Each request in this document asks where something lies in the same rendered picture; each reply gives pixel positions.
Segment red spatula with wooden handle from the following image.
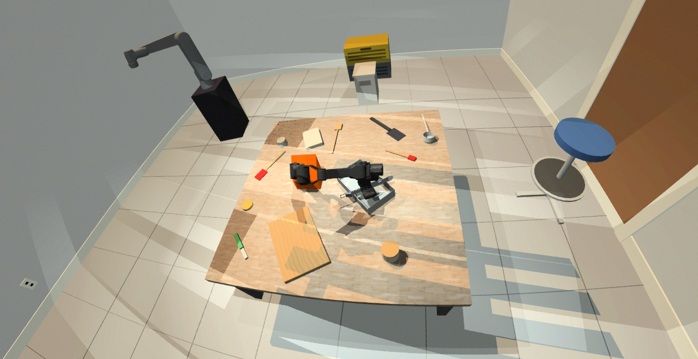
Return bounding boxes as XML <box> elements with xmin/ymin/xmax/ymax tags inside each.
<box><xmin>255</xmin><ymin>150</ymin><xmax>285</xmax><ymax>181</ymax></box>

